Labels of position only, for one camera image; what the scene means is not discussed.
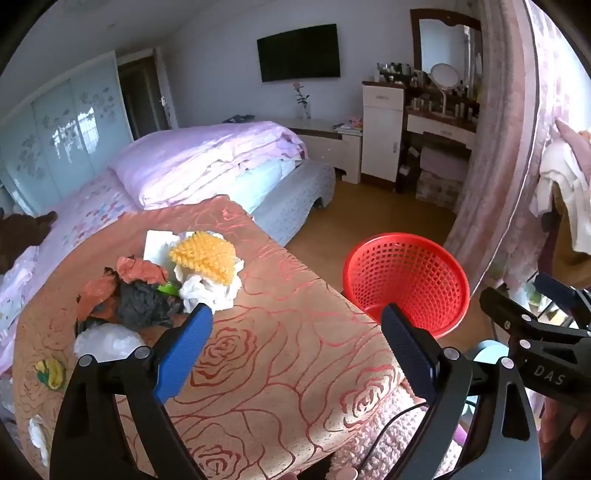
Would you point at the white paper sheet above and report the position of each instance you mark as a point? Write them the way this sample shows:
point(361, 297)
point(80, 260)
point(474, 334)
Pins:
point(154, 247)

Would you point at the small white tissue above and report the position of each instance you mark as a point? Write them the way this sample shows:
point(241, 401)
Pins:
point(39, 438)

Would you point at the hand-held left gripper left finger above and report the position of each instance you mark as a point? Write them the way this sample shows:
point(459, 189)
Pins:
point(184, 350)

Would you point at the dark wooden door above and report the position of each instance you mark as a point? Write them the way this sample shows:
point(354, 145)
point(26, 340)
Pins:
point(138, 101)

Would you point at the orange paper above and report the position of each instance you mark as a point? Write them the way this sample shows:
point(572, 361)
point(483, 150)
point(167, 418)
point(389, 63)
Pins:
point(141, 270)
point(94, 295)

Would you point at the pink fluffy cloth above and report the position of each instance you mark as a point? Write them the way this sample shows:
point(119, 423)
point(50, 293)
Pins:
point(406, 438)

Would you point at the stack of books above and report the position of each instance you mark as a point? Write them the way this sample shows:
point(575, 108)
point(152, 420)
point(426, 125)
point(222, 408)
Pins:
point(348, 130)

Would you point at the patterned storage box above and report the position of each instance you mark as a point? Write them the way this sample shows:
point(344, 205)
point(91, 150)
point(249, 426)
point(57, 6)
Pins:
point(438, 189)

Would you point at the black plastic bag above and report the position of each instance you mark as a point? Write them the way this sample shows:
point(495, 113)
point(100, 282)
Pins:
point(138, 302)

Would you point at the person's right hand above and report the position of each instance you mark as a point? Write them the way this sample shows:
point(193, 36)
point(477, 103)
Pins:
point(575, 422)

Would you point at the pink flower in vase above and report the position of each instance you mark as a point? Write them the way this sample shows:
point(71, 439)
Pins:
point(302, 99)

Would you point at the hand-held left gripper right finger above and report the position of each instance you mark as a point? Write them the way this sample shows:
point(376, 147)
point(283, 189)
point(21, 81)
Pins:
point(408, 350)

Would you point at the tall white cabinet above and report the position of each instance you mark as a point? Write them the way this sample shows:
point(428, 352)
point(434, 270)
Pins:
point(381, 134)

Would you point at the pink lace curtain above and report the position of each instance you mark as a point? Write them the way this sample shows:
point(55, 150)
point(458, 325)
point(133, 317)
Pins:
point(503, 138)

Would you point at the orange rose pattern blanket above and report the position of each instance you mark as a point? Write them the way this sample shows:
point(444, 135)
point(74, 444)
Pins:
point(277, 332)

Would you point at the small pink box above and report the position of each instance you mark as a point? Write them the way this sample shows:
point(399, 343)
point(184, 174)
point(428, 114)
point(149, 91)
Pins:
point(355, 121)

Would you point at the grey round bed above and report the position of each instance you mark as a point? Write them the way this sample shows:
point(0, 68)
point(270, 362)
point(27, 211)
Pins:
point(295, 194)

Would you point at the pink floral bed sheet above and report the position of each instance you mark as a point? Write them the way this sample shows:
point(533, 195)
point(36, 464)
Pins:
point(78, 217)

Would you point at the row of dark cosmetic bottles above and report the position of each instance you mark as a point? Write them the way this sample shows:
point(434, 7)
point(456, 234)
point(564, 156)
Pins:
point(392, 71)

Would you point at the dark clothes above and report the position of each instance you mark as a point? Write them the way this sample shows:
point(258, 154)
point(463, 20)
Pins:
point(238, 119)

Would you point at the low cream cabinet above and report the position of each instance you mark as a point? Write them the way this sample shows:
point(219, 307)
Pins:
point(332, 152)

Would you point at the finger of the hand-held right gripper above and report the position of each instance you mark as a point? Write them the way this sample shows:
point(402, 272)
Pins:
point(512, 314)
point(561, 288)

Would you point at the pink stool cushion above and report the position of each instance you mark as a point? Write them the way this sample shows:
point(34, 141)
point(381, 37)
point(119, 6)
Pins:
point(443, 164)

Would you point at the shelf of small cosmetic jars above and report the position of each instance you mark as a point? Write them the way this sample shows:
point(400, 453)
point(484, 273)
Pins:
point(461, 104)

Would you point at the light blue bed sheet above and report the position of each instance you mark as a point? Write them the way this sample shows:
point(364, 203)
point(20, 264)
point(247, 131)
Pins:
point(263, 184)

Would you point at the yellow foam fruit net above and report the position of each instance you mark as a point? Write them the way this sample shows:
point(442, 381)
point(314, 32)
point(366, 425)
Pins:
point(203, 258)

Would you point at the brown dressing table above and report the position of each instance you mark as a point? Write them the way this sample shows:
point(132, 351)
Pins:
point(438, 127)

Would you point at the pink duvet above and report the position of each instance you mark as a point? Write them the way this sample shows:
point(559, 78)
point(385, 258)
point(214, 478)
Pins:
point(198, 157)

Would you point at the brown framed mirror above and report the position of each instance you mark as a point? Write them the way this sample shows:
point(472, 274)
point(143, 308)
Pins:
point(443, 41)

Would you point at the black wall television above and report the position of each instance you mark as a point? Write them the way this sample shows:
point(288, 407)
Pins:
point(299, 53)

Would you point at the red plastic mesh basket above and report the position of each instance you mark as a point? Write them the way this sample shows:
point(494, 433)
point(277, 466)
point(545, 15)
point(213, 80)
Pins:
point(406, 272)

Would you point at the white garment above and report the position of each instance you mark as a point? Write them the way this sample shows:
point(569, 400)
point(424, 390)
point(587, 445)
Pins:
point(563, 184)

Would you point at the round white makeup mirror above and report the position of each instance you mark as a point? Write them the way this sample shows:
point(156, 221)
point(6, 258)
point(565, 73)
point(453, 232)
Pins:
point(444, 76)

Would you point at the light blue round stool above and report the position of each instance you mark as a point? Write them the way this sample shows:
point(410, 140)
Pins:
point(487, 353)

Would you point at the brown plush toy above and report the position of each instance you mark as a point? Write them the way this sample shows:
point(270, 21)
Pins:
point(23, 235)

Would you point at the glass door wardrobe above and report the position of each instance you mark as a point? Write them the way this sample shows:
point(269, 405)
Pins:
point(69, 134)

